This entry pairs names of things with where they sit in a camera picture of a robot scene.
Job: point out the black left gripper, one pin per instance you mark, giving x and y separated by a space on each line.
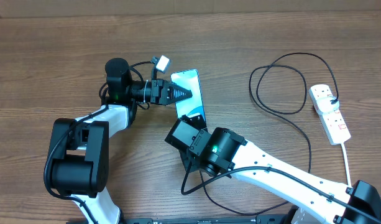
160 96

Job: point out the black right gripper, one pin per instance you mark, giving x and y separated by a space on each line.
189 157

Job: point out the Galaxy smartphone blue screen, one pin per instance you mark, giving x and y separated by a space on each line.
191 104

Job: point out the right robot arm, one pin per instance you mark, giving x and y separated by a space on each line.
224 153

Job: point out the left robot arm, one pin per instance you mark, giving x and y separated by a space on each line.
77 164

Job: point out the white charger plug adapter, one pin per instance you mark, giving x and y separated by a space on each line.
327 104

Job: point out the white power strip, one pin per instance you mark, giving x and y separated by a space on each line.
333 123

